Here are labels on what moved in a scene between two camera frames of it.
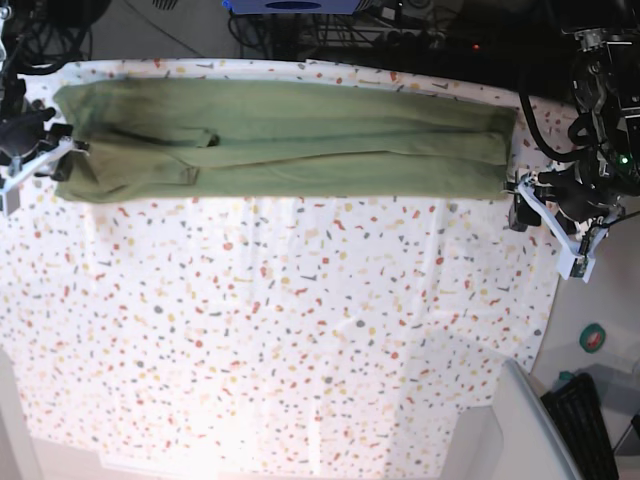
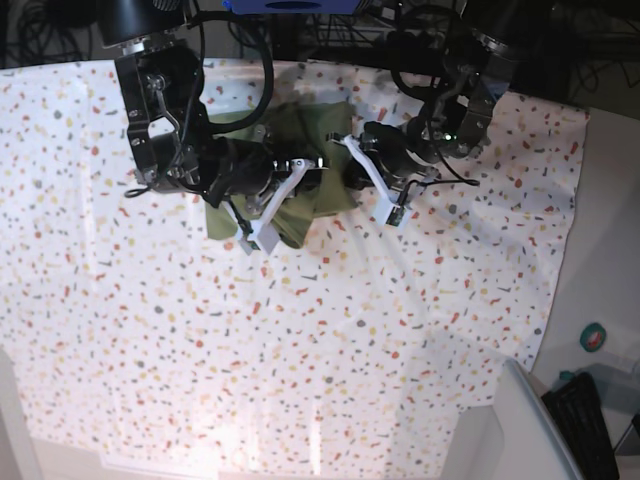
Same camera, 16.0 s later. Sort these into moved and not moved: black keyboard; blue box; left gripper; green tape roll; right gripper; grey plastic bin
Moved: left gripper; right gripper
Not moved: black keyboard; grey plastic bin; green tape roll; blue box
